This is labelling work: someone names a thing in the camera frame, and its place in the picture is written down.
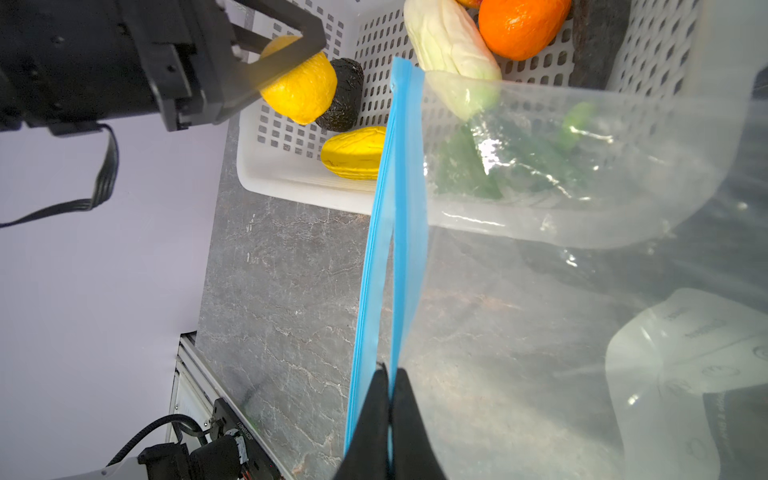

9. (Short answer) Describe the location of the clear zip bag blue zipper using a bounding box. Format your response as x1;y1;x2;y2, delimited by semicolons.
344;59;767;479

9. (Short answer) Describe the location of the orange tangerine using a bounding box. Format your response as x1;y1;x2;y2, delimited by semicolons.
478;0;572;61

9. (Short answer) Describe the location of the white perforated plastic basket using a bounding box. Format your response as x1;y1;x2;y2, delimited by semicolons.
235;0;768;250

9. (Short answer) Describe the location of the small yellow lemon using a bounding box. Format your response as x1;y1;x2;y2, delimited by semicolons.
260;52;338;125

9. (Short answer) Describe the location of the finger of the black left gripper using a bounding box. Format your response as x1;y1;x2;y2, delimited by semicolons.
212;1;326;123

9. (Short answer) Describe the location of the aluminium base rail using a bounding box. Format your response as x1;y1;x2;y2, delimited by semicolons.
169;333;293;479

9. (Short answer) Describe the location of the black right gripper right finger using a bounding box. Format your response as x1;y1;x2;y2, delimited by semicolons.
390;368;447;480

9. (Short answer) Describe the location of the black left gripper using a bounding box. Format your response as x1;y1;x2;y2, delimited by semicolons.
1;1;238;135

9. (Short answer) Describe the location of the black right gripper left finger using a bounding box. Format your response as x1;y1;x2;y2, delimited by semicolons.
333;368;390;480

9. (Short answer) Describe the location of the dark round avocado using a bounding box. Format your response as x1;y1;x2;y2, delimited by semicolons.
315;58;364;133

